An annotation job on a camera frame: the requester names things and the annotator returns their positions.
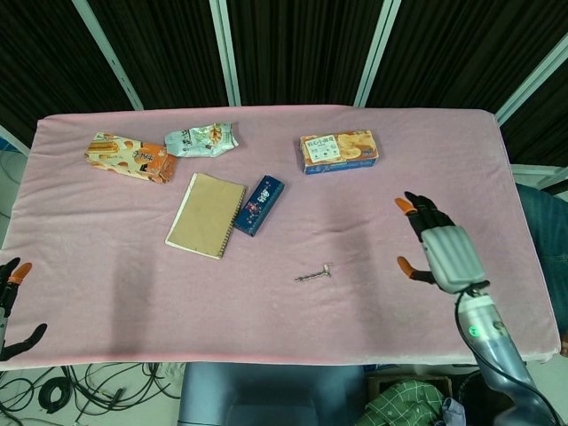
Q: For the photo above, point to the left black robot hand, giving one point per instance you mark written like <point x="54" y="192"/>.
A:
<point x="5" y="293"/>

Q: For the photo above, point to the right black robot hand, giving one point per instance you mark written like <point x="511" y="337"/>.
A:
<point x="452" y="257"/>

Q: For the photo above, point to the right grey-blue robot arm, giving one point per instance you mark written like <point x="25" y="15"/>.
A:
<point x="497" y="350"/>

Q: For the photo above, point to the brown cardboard box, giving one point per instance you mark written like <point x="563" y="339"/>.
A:
<point x="399" y="376"/>

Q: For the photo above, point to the black round bin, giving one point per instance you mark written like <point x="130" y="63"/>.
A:
<point x="472" y="390"/>

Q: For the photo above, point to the blue-grey crumpled cloth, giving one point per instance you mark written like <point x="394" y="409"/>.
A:
<point x="452" y="412"/>

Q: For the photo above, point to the blue biscuit box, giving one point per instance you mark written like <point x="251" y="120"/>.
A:
<point x="339" y="151"/>

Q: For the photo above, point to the green checkered cloth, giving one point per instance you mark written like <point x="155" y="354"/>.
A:
<point x="399" y="404"/>

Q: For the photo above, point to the pink table cloth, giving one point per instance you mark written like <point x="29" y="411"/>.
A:
<point x="284" y="310"/>

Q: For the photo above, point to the crushed orange biscuit box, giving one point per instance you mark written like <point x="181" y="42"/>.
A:
<point x="128" y="157"/>

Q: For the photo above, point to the dark blue pencil box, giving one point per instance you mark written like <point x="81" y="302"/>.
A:
<point x="259" y="206"/>

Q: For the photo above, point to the brown spiral notebook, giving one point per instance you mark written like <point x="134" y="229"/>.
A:
<point x="206" y="215"/>

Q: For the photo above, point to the grey-blue robot torso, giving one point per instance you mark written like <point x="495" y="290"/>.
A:
<point x="266" y="395"/>

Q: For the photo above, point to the white-green snack bag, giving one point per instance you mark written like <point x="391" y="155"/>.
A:
<point x="199" y="139"/>

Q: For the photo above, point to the grey metal frame rail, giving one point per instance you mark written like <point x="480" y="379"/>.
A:
<point x="537" y="173"/>

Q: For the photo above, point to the light grey double partition post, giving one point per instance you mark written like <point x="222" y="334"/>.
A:
<point x="228" y="53"/>

